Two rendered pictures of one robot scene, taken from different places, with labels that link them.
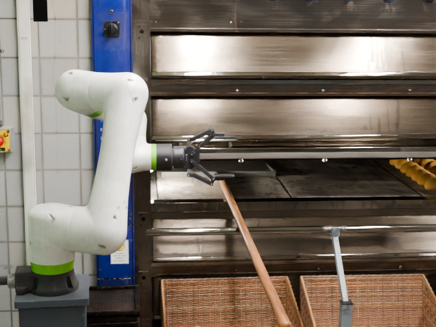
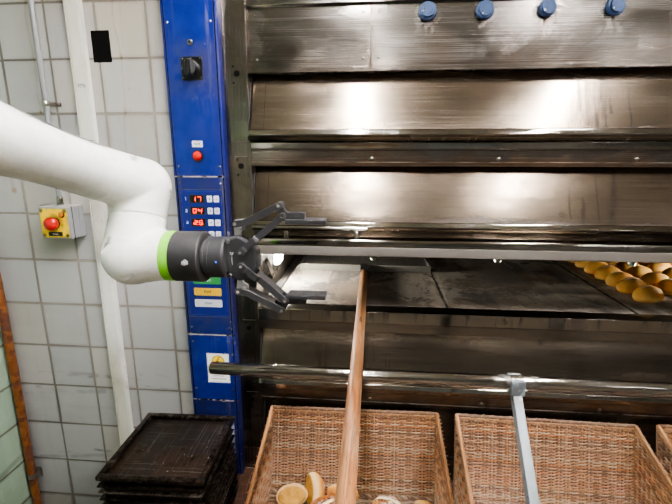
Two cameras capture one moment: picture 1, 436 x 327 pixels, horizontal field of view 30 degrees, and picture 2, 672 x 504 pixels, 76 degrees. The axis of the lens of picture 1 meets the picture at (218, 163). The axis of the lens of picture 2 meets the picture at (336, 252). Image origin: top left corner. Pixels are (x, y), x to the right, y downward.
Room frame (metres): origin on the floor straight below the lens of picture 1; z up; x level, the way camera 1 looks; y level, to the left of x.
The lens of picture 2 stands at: (2.03, -0.21, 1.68)
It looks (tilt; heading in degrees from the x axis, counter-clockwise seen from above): 13 degrees down; 11
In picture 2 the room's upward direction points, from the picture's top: straight up
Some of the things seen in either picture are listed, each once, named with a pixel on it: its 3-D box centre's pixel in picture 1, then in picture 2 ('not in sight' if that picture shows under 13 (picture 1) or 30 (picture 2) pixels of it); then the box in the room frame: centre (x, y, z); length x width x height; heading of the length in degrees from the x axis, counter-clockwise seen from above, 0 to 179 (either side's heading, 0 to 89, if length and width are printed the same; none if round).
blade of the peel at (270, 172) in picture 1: (215, 166); (365, 257); (3.96, 0.01, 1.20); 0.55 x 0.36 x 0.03; 96
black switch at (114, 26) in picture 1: (111, 23); (188, 58); (3.22, 0.42, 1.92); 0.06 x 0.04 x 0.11; 95
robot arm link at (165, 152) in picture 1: (165, 156); (195, 255); (2.74, 0.18, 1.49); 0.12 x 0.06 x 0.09; 5
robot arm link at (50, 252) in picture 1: (55, 236); not in sight; (2.22, 0.46, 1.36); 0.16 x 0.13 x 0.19; 72
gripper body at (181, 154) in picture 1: (186, 156); (233, 257); (2.74, 0.11, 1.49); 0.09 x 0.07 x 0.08; 95
